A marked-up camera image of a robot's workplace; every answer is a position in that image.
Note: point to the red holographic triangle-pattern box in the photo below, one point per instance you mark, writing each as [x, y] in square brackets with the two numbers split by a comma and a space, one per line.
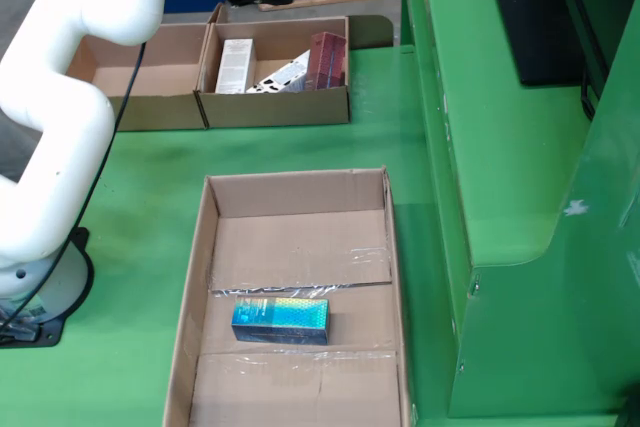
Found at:
[327, 62]

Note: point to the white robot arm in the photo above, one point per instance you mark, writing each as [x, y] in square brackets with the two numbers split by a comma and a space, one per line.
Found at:
[65, 97]

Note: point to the cardboard box holding cartons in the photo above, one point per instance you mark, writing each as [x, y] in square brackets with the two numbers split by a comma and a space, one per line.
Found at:
[280, 109]

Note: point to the empty cardboard box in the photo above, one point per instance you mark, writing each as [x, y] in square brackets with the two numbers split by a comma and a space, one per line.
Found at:
[150, 77]

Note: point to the large shallow cardboard tray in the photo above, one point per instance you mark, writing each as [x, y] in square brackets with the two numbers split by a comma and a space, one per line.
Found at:
[300, 247]

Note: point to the blue flat box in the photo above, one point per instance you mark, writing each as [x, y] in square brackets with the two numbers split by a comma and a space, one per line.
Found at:
[280, 319]

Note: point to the white cow-print carton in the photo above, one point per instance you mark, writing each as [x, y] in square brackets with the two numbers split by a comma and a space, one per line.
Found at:
[282, 77]

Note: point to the plain white tall carton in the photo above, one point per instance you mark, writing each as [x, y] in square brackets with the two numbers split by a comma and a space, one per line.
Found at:
[235, 64]

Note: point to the black flat panel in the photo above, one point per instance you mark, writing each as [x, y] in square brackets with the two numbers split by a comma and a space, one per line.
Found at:
[540, 22]

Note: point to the green metal machine housing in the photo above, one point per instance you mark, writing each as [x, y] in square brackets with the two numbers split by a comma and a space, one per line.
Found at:
[500, 147]

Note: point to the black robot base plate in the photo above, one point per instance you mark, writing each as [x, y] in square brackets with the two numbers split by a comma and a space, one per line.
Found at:
[60, 327]

